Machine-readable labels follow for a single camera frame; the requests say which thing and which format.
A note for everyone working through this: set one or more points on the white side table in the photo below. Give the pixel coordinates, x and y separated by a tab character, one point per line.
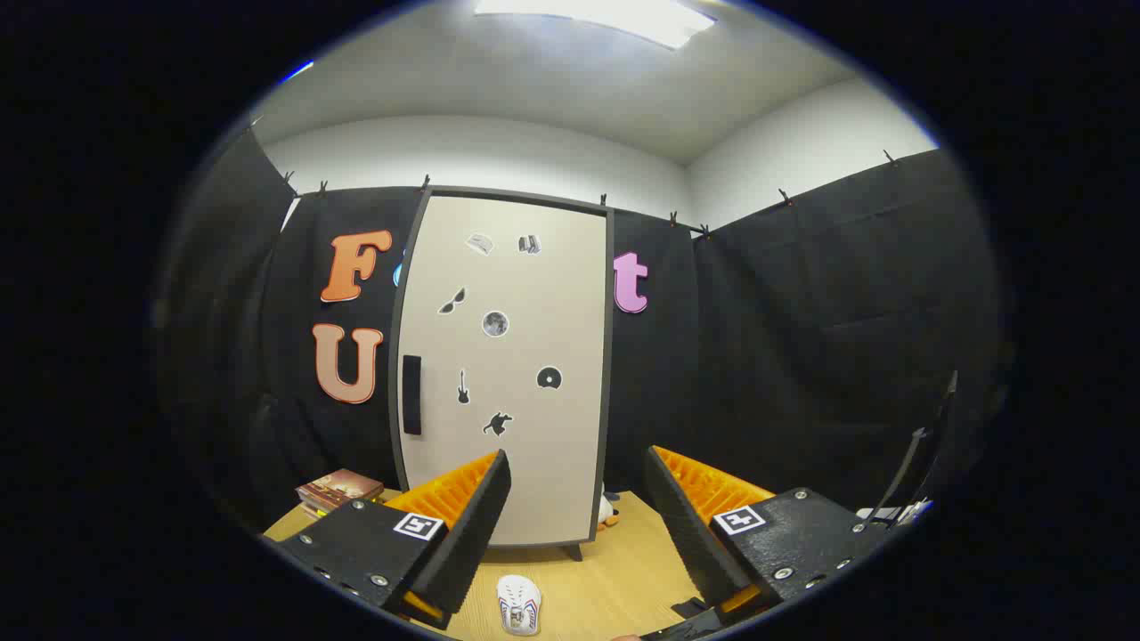
882	514

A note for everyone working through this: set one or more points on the white and orange plush toy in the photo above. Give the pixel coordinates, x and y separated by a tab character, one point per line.
606	512

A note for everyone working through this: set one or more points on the grey shoe cabinet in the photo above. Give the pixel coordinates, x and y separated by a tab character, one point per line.
609	374

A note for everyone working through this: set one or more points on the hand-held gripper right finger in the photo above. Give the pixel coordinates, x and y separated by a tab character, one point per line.
681	525

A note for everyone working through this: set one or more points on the black backdrop cloth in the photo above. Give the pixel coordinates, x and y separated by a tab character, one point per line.
802	338

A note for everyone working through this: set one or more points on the ceiling light panel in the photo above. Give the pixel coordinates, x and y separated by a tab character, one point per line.
606	13

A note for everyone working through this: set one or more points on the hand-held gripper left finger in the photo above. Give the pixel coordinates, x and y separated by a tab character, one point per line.
472	534

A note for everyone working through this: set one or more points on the brown cover book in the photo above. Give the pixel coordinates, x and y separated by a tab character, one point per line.
338	487

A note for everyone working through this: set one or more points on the row of black cloth clips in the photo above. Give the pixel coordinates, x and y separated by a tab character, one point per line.
426	184

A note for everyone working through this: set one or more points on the black monitor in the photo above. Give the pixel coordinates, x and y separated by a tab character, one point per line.
926	436

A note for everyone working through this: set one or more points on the white striped shoe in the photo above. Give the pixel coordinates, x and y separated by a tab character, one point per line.
518	605

